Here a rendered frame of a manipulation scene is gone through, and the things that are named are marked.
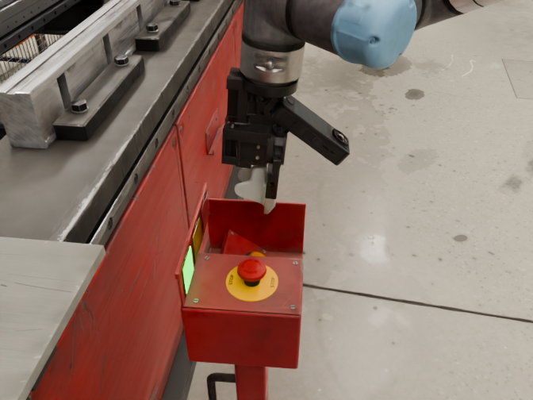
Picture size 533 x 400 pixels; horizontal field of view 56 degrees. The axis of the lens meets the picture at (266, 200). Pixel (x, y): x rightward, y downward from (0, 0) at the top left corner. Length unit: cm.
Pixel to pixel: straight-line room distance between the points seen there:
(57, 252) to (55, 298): 5
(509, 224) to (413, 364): 85
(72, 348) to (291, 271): 31
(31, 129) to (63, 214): 19
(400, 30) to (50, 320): 39
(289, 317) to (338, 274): 116
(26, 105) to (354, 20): 52
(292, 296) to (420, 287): 119
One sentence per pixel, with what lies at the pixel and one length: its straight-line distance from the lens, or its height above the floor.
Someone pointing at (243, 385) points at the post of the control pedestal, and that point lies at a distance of 93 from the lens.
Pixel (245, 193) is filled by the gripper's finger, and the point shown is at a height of 87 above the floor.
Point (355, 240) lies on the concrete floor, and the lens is 197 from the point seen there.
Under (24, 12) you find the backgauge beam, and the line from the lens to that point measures 135.
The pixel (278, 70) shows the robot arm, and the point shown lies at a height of 106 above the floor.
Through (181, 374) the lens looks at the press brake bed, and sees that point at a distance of 151.
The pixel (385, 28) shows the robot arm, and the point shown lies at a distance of 49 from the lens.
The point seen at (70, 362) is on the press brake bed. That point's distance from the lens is 74.
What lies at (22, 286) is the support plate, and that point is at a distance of 43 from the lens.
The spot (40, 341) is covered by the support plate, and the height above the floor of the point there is 100.
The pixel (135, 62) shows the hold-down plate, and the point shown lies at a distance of 107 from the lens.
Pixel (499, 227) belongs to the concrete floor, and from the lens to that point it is 220.
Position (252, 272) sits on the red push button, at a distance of 67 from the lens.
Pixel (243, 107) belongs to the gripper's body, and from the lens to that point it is 63.
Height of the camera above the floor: 128
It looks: 37 degrees down
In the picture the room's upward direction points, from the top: straight up
